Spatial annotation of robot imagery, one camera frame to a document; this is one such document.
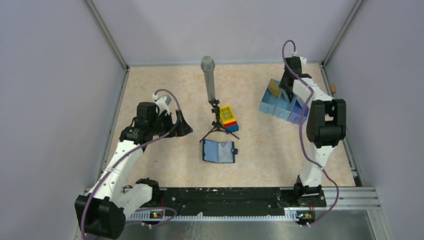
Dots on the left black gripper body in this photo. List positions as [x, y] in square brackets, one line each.
[164, 123]

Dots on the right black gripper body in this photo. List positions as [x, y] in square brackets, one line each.
[281, 84]

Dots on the dark blue card holder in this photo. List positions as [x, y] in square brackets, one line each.
[218, 152]

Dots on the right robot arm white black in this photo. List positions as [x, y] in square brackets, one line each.
[325, 125]

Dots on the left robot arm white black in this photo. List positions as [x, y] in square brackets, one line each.
[104, 211]

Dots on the gold credit card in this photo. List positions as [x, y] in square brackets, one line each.
[274, 88]

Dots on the black tripod stand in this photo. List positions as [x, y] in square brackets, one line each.
[217, 126]

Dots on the small wooden knob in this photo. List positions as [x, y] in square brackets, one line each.
[332, 88]

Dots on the light blue drawer middle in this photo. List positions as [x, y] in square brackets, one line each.
[283, 108]

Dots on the light blue drawer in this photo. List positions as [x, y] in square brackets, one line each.
[268, 102]
[283, 108]

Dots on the yellow red blue toy block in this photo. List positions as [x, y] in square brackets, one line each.
[228, 119]

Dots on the light blue drawer left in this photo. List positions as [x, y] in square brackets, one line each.
[268, 102]

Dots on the purple drawer right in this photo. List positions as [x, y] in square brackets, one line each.
[295, 115]

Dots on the grey microphone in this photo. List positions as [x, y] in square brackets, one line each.
[208, 66]

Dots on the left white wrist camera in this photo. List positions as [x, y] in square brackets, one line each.
[162, 103]

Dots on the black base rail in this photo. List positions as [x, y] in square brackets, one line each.
[233, 201]

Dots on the white cable duct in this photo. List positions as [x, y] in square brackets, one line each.
[147, 216]

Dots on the aluminium frame front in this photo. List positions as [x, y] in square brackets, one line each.
[352, 213]

